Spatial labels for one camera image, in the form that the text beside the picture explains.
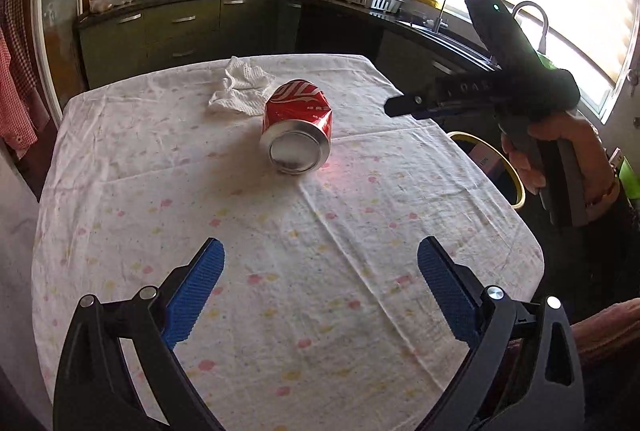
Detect yellow rimmed blue waste bin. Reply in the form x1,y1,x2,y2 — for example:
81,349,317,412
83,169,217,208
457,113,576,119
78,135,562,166
447,131,526,212

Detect red soda can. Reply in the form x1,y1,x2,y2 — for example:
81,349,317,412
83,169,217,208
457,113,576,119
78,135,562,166
259,80,334,176

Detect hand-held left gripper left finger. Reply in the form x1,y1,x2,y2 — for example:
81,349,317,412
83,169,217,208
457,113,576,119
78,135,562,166
52,237,226,431

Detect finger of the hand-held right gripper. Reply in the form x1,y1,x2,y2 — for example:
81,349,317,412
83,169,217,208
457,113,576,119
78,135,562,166
384,76,501,120

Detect white floral tablecloth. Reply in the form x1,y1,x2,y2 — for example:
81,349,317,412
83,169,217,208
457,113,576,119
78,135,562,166
31,54,546,431

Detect crumpled white tissue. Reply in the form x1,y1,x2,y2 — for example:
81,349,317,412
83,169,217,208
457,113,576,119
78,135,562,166
207,56,276,116

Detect person's right hand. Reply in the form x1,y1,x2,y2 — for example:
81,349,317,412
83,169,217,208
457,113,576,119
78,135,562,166
501,110,618,208

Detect green plastic item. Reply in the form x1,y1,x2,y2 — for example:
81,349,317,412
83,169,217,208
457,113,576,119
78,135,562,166
620,156,640,199

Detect green kitchen cabinets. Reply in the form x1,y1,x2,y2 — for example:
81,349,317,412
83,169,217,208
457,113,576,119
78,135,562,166
75,0,501,92

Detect red checked cloth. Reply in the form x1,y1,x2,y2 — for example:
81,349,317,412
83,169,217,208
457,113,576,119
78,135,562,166
0,0,51,156

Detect small metal faucet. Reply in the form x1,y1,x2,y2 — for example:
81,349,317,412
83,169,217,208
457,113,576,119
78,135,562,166
422,0,451,34

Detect steel kitchen sink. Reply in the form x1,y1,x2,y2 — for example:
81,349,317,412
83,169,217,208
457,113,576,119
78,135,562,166
410,18,496,66

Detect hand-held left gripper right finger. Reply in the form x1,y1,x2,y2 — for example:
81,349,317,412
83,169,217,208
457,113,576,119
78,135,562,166
416,236,586,431

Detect tall metal faucet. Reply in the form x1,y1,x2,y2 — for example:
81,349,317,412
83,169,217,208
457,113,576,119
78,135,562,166
511,1,550,54

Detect black kitchen countertop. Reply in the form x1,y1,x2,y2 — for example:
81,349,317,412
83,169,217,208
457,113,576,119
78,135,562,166
75,0,501,72

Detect white cardboard box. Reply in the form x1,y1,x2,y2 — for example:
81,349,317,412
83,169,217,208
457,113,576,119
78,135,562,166
470,142,503,176

